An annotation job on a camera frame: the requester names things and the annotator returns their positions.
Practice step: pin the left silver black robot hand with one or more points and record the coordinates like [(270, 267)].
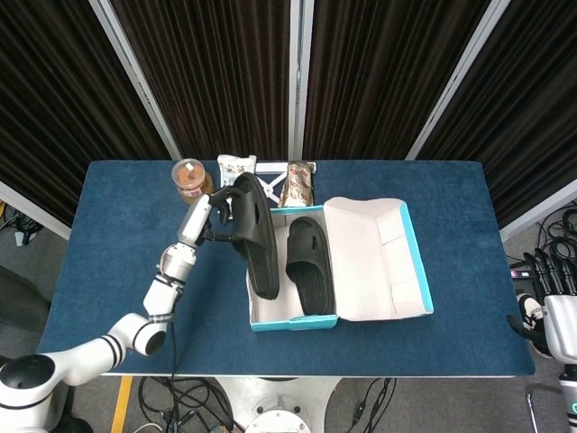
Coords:
[(195, 221)]

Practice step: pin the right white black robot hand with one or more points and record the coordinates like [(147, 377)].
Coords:
[(561, 320)]

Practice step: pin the black rubber slipper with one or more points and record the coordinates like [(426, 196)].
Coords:
[(311, 279), (259, 252)]

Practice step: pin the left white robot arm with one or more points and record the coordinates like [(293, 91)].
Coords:
[(130, 331)]

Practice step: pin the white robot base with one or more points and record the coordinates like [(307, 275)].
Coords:
[(279, 406)]

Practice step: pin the light blue shoe box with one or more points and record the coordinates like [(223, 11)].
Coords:
[(360, 252)]

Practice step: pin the black white sneaker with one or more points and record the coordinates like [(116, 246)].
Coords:
[(531, 309)]

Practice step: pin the clear snack jar red label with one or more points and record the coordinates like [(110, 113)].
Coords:
[(187, 176)]

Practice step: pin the blue table mat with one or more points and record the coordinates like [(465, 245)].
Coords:
[(135, 216)]

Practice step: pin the black power strip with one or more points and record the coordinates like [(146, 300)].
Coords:
[(523, 273)]

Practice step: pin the white blue snack packet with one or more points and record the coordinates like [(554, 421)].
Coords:
[(232, 167)]

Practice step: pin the white plastic rack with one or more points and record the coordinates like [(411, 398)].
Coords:
[(270, 170)]

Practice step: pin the brown gold snack packet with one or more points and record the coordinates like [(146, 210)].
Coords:
[(297, 185)]

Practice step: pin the dark curtain partition panel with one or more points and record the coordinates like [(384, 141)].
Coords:
[(54, 113), (383, 81), (216, 81), (532, 113)]

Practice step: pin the dark grey seat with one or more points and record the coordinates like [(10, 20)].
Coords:
[(20, 293)]

